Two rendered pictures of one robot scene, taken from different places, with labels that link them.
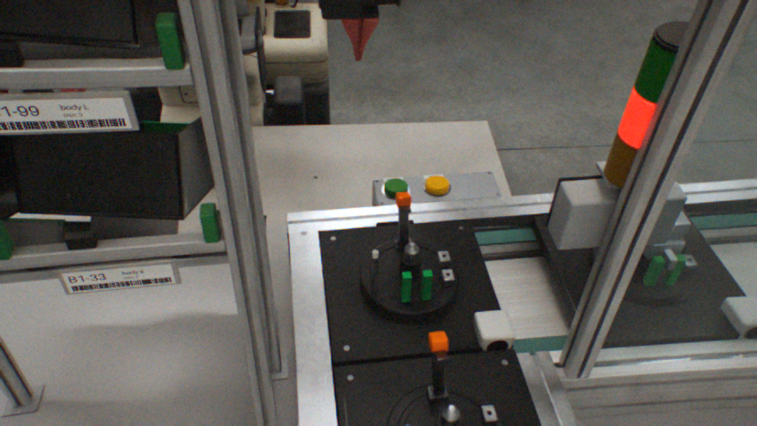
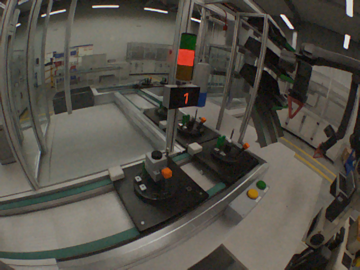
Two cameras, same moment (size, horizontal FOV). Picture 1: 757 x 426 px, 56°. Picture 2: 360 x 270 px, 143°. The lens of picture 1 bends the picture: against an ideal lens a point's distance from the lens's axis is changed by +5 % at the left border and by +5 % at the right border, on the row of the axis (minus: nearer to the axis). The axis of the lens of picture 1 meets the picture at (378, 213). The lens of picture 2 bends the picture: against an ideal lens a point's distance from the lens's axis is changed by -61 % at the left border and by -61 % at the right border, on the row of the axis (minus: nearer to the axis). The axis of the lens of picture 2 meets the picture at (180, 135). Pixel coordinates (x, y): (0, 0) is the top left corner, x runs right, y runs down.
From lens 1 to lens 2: 1.16 m
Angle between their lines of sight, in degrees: 102
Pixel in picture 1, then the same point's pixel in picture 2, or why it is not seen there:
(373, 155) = (286, 228)
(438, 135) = (279, 259)
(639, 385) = not seen: hidden behind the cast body
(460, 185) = (246, 201)
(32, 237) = (277, 125)
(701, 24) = (187, 28)
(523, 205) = (217, 206)
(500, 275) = (204, 184)
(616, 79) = not seen: outside the picture
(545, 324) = not seen: hidden behind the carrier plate
